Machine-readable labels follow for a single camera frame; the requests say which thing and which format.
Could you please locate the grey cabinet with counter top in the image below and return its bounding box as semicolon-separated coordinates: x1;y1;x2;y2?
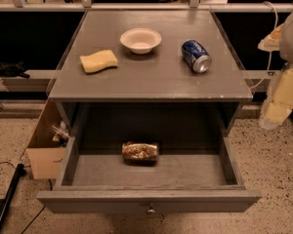
46;9;256;138

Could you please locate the black object on left shelf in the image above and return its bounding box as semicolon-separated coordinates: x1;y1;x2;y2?
0;62;29;79

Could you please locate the blue soda can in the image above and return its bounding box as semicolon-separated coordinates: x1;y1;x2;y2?
182;40;212;73

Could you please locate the yellow sponge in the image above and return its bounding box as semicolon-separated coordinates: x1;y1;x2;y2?
80;50;118;74

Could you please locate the black pole on floor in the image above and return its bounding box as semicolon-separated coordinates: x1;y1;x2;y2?
0;164;26;232

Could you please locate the white cable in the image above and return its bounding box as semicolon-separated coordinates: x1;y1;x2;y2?
249;0;280;91

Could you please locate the white foam bowl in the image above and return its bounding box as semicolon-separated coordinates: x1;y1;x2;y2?
120;28;162;55

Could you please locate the metal drawer knob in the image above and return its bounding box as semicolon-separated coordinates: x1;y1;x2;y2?
146;204;156;215

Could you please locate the grey open top drawer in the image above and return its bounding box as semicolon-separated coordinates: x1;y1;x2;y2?
36;102;262;215

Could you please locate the cardboard box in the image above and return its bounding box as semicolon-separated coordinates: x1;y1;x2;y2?
26;100;66;179

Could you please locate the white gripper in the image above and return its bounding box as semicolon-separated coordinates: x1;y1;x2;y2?
258;11;293;130

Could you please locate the black floor cable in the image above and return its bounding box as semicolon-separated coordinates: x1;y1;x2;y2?
0;160;54;234

